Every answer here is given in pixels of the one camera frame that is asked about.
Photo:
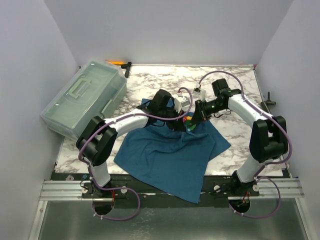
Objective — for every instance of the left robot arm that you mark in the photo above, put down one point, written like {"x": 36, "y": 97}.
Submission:
{"x": 96, "y": 142}

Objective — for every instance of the black clamp bar right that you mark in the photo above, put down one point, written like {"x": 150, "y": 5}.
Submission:
{"x": 266, "y": 103}

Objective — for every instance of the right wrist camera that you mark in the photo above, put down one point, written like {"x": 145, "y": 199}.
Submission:
{"x": 200, "y": 93}

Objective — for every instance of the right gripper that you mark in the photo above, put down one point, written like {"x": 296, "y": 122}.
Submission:
{"x": 202, "y": 110}

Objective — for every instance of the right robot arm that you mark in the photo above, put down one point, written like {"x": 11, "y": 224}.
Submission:
{"x": 268, "y": 139}

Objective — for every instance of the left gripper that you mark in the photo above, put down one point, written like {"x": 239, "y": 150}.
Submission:
{"x": 177, "y": 125}

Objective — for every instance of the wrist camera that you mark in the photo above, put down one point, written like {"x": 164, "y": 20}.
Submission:
{"x": 181, "y": 102}
{"x": 200, "y": 93}

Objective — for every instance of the blue t-shirt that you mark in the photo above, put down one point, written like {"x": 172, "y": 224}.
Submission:
{"x": 172, "y": 161}

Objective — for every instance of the colourful plush flower brooch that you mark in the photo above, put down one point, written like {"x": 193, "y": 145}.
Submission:
{"x": 187, "y": 122}

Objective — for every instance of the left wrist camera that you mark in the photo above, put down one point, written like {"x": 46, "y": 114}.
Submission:
{"x": 181, "y": 102}

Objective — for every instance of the orange tool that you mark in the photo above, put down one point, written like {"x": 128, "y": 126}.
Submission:
{"x": 115, "y": 62}

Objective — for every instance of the clear plastic storage box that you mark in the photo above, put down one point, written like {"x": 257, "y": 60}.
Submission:
{"x": 97, "y": 89}

